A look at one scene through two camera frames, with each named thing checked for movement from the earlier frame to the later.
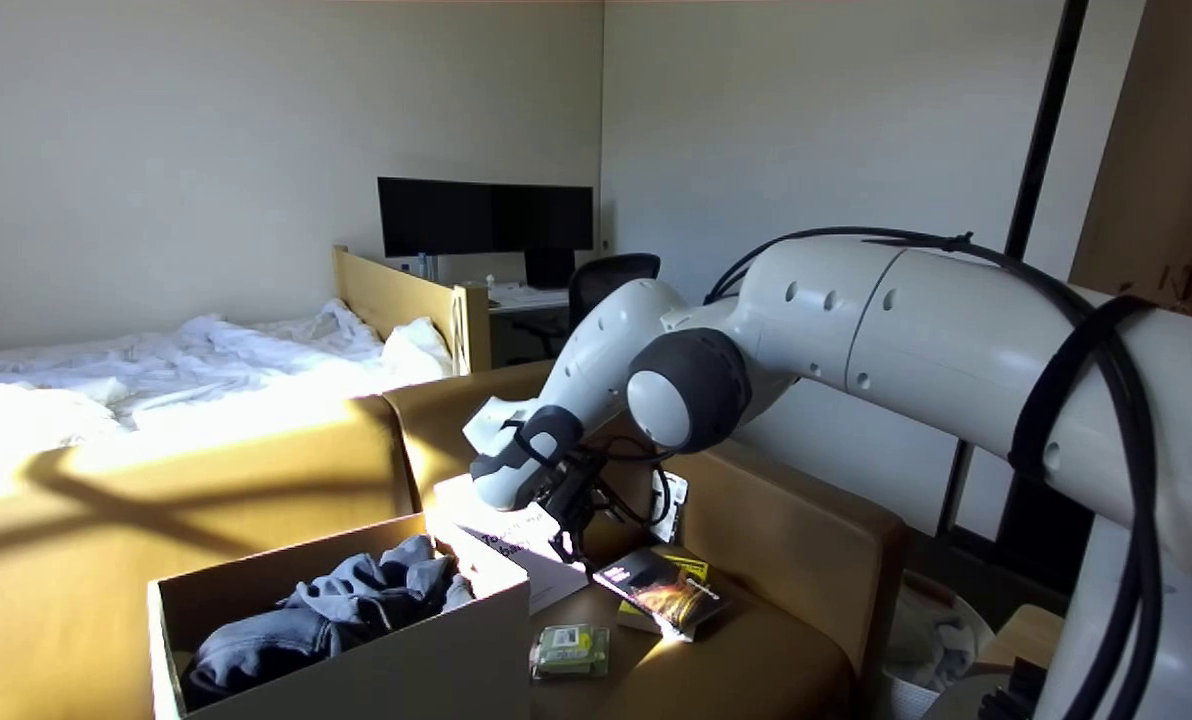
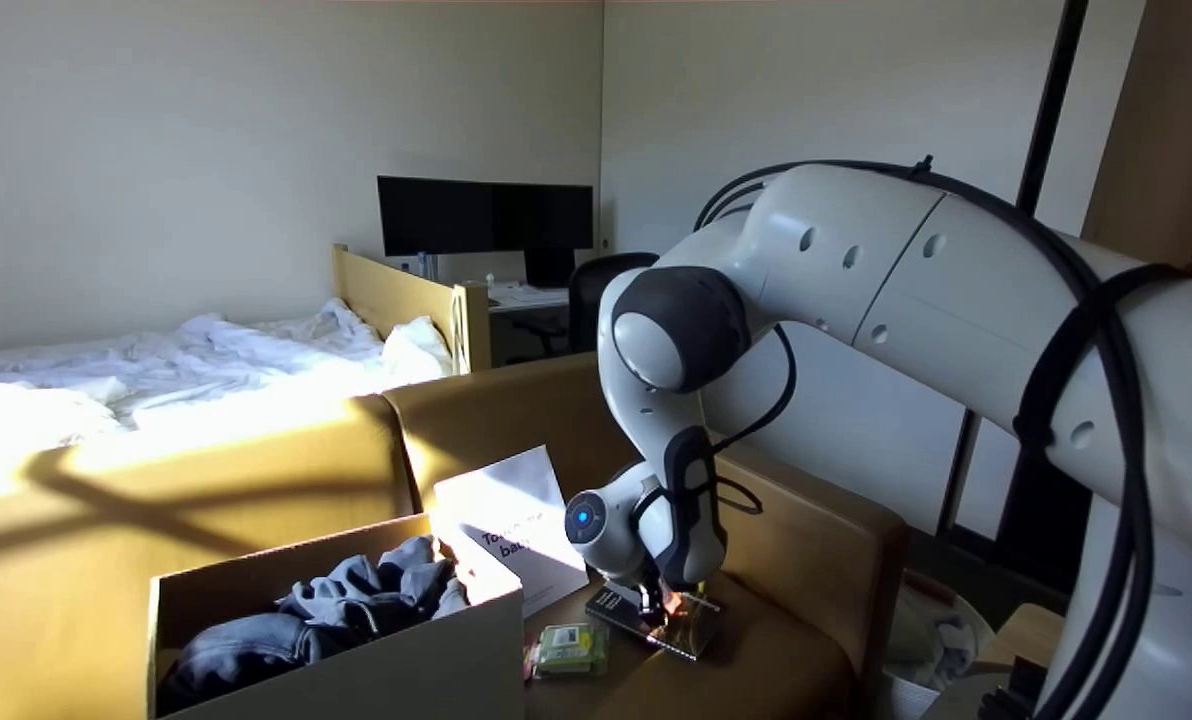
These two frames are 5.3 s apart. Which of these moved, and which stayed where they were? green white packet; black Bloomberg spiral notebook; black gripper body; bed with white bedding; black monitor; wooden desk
Moved: black Bloomberg spiral notebook; black gripper body
Stayed: black monitor; wooden desk; green white packet; bed with white bedding
